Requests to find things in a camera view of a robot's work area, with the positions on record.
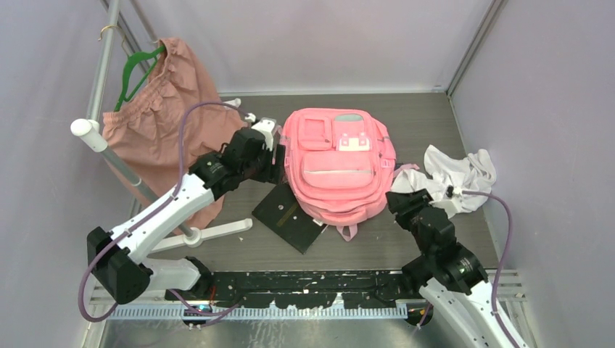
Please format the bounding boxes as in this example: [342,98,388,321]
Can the Moon and Sixpence book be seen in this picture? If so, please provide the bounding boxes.
[252,183,328,254]

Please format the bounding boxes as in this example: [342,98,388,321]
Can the pink student backpack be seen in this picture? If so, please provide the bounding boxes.
[281,108,419,241]

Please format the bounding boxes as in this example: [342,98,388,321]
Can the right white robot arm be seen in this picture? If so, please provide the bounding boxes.
[386,189,527,347]

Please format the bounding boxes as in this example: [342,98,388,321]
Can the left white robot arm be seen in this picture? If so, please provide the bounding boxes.
[87,119,284,305]

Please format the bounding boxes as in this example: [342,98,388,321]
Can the white crumpled cloth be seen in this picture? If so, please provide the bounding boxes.
[390,145,497,213]

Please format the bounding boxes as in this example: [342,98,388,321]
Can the pink shorts on hanger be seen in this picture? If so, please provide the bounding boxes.
[102,38,248,231]

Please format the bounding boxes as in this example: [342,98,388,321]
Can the green clothes hanger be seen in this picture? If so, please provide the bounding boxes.
[113,43,167,112]

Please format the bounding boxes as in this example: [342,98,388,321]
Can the white clothes rack stand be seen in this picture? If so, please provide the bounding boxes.
[70,1,253,252]

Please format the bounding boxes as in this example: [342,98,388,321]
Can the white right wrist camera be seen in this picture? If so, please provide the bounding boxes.
[431,186,462,218]

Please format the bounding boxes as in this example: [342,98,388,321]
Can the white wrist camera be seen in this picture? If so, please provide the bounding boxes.
[251,117,279,152]
[431,186,462,218]

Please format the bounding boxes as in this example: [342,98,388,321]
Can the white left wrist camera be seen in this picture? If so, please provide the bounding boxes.
[251,117,279,152]

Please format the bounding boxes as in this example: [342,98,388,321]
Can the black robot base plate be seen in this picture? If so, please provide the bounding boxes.
[177,270,421,310]

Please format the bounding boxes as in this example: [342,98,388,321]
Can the white slotted cable duct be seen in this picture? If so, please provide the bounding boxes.
[109,304,408,320]

